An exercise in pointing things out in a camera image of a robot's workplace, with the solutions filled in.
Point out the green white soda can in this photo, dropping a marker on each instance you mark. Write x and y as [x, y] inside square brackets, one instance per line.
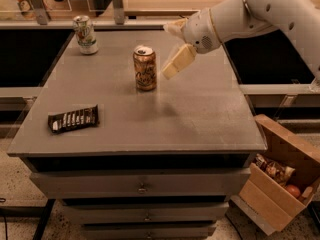
[85, 34]

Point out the metal railing post middle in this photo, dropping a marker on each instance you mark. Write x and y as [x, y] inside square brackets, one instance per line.
[119, 15]

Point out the snack bag in box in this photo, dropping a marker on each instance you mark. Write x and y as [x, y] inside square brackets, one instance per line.
[279, 172]

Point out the cardboard box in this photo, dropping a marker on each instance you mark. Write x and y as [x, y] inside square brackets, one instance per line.
[264, 201]

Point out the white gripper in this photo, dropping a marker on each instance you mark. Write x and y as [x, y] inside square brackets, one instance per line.
[198, 30]

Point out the middle grey drawer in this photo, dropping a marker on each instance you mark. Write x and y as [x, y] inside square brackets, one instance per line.
[140, 213]

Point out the black snack bar wrapper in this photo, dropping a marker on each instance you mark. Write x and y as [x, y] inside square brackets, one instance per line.
[74, 120]

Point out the orange LaCroix can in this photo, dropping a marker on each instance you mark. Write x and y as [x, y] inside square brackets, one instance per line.
[144, 59]

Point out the red apple in box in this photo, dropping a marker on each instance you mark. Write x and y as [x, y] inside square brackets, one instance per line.
[293, 190]

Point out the grey drawer cabinet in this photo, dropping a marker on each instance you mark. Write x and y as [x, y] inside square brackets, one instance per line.
[196, 120]

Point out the metal railing post left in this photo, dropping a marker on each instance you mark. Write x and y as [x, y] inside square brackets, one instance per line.
[40, 12]

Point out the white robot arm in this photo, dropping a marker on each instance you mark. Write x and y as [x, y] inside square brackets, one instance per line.
[298, 20]

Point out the bottom grey drawer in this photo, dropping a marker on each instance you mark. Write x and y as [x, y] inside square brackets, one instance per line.
[152, 231]

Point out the metal railing post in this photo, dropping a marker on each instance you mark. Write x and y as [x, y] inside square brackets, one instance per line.
[40, 12]
[119, 15]

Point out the grey drawer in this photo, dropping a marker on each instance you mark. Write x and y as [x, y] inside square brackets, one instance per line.
[140, 213]
[152, 231]
[141, 183]

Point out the top grey drawer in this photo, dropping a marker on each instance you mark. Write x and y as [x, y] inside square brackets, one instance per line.
[141, 183]

